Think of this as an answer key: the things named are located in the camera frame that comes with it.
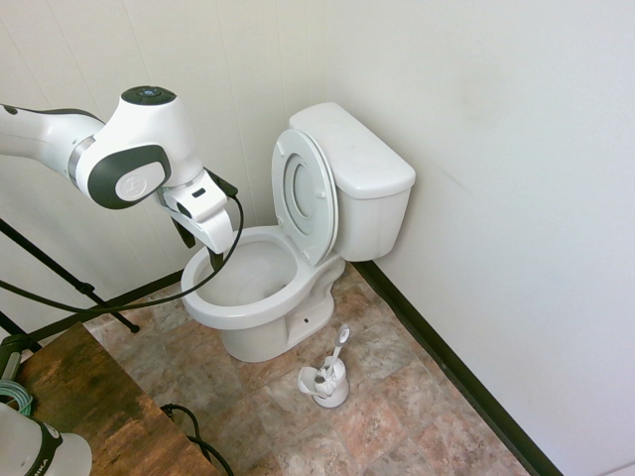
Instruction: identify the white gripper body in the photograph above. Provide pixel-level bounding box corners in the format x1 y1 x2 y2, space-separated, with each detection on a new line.
157 168 234 254

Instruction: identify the white toilet brush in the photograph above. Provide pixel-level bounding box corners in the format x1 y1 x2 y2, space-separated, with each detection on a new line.
313 324 352 396

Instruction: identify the white toilet bowl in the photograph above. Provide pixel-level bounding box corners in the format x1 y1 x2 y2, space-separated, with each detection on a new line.
180 225 347 363

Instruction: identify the white toilet seat with lid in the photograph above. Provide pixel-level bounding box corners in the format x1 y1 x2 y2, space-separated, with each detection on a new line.
270 127 340 265

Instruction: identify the white toilet tank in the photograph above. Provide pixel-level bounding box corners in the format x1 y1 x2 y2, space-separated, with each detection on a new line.
334 180 413 263

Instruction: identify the white toilet tank lid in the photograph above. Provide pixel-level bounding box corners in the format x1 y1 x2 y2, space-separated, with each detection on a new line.
288 101 417 200

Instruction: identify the white toilet brush holder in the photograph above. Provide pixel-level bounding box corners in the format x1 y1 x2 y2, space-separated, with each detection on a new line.
297 360 350 410

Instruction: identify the short black baseboard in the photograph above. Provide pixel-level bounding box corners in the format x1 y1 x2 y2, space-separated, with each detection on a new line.
29 270 185 348

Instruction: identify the black tripod stand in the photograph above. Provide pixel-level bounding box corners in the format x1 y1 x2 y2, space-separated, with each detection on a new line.
0 217 141 351

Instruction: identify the long black baseboard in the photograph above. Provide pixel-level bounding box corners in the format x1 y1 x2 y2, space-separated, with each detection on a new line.
352 260 567 476

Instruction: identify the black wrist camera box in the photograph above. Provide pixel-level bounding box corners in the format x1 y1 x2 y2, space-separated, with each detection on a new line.
202 168 239 199

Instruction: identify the black camera cable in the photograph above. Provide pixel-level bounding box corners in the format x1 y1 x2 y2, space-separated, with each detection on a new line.
0 190 245 314

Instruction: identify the black power cable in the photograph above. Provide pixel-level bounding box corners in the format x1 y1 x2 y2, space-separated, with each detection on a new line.
161 404 234 476

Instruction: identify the grey cylindrical stand post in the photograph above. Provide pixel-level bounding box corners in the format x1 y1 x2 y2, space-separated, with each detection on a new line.
0 334 26 384

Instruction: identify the green coiled cable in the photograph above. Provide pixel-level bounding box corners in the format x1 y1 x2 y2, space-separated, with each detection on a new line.
0 379 35 416

